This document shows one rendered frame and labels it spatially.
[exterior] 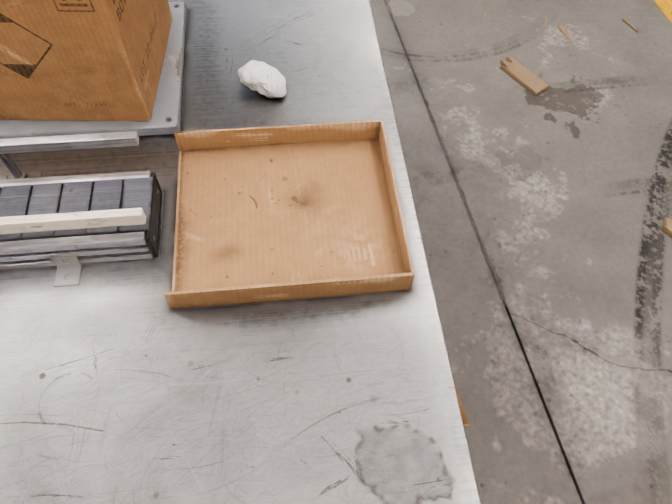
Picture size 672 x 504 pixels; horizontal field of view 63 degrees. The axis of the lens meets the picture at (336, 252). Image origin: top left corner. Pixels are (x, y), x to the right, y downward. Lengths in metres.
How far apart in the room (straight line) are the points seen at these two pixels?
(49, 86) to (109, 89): 0.08
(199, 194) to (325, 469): 0.40
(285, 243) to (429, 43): 1.77
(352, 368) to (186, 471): 0.21
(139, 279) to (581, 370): 1.28
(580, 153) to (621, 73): 0.49
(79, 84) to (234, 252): 0.32
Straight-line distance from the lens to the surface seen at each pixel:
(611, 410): 1.70
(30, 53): 0.85
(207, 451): 0.65
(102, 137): 0.72
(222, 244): 0.74
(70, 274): 0.78
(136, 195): 0.76
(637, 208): 2.08
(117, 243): 0.73
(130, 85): 0.84
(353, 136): 0.84
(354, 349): 0.67
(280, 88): 0.90
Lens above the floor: 1.45
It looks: 59 degrees down
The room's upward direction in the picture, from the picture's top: 3 degrees clockwise
